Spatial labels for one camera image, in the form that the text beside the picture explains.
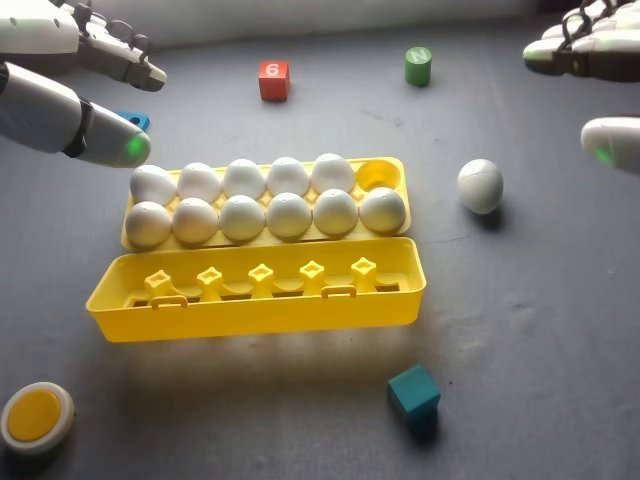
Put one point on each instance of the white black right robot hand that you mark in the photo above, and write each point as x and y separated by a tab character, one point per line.
600	50

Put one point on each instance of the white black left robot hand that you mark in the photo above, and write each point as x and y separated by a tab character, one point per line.
40	115

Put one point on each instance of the white toy egg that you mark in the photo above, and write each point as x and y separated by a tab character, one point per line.
288	175
382	210
335	212
289	215
242	217
150	182
480	186
332	172
148	224
199	180
195	220
244	177

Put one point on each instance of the yellow plastic egg carton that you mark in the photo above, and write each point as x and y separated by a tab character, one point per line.
260	310

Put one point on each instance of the blue toy block with hole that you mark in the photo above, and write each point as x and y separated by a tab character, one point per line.
137	120

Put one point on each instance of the green cylinder with letter N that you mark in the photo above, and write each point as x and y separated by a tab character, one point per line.
418	67

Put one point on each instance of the red block with number six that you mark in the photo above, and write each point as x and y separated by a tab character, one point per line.
274	82

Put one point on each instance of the grey table cloth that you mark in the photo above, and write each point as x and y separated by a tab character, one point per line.
525	310

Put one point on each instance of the yellow and white round toy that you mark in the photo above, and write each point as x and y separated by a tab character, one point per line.
35	416

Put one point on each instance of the teal wooden cube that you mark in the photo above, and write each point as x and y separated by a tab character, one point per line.
414	397

